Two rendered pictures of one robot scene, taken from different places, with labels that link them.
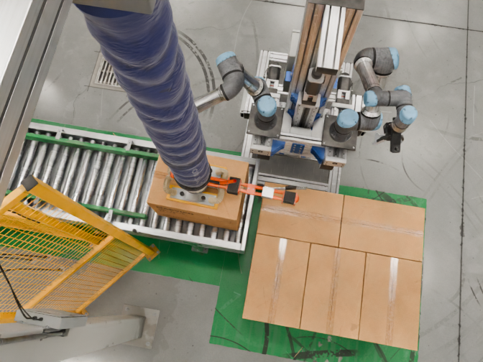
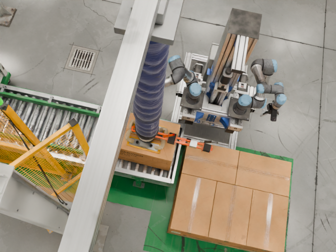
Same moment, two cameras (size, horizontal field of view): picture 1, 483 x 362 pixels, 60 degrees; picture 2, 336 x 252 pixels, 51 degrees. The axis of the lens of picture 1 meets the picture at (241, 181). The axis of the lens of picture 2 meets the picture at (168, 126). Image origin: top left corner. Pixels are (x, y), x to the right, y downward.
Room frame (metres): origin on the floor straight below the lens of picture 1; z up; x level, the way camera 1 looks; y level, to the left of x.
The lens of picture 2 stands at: (-0.40, 0.30, 4.33)
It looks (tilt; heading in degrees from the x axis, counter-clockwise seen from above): 69 degrees down; 350
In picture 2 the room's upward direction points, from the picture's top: 10 degrees clockwise
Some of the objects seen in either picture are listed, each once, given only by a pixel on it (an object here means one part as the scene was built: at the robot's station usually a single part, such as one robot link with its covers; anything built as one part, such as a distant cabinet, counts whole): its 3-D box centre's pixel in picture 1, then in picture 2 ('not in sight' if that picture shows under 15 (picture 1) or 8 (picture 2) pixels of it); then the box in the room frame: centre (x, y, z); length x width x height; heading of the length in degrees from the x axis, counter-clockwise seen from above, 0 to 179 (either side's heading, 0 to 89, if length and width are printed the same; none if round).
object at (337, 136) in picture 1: (342, 128); (241, 106); (1.07, -0.66, 1.09); 0.15 x 0.15 x 0.10
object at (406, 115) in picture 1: (405, 116); (280, 100); (0.83, -0.78, 1.77); 0.09 x 0.08 x 0.11; 178
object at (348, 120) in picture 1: (347, 121); (244, 101); (1.07, -0.67, 1.20); 0.13 x 0.12 x 0.14; 88
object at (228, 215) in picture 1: (201, 189); (147, 141); (0.79, 0.28, 0.75); 0.60 x 0.40 x 0.40; 76
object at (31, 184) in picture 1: (63, 273); (59, 188); (0.23, 1.07, 1.05); 0.87 x 0.10 x 2.10; 130
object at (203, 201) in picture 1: (192, 196); (144, 144); (0.69, 0.31, 0.97); 0.34 x 0.10 x 0.05; 76
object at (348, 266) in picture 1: (331, 263); (229, 197); (0.28, -0.66, 0.34); 1.20 x 1.00 x 0.40; 78
